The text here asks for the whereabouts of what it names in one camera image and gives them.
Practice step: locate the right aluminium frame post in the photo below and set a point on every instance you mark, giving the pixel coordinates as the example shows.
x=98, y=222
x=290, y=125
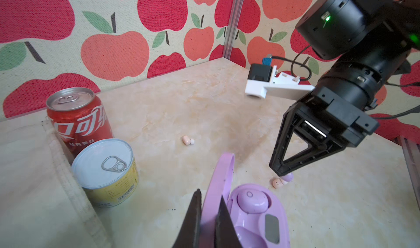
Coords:
x=231, y=28

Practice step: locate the pink earbud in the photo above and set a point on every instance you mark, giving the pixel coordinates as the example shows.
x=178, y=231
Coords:
x=187, y=140
x=277, y=183

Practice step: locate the pink earbud far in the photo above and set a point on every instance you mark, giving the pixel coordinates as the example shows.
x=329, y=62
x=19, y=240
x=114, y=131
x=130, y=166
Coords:
x=187, y=140

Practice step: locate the yellow tin can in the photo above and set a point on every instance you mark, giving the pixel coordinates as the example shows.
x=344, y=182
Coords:
x=107, y=172

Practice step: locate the pink earbud right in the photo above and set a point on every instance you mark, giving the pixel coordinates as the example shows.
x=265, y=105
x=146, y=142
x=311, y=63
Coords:
x=277, y=183

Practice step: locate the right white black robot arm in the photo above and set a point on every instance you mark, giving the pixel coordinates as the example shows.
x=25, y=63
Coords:
x=370, y=40

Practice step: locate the purple earbud charging case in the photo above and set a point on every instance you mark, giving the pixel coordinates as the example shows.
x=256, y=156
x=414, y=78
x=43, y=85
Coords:
x=257, y=214

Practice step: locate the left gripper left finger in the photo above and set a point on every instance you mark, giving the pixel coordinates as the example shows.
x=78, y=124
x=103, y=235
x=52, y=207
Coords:
x=189, y=234

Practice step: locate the red cola can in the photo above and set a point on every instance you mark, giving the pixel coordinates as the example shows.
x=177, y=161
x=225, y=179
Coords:
x=79, y=118

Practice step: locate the purple earbud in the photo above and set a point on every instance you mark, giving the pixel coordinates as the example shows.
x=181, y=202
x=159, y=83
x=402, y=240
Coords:
x=287, y=178

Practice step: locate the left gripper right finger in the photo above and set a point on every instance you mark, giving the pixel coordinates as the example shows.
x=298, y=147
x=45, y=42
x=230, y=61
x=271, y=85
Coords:
x=224, y=234

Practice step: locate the beige Monet tote bag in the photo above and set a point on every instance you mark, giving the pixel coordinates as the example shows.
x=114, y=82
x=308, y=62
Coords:
x=42, y=205

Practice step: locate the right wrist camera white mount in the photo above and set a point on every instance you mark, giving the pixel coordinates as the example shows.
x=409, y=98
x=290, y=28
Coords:
x=265, y=80

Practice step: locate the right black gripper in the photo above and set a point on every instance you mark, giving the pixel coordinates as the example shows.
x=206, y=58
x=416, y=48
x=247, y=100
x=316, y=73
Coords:
x=318, y=125

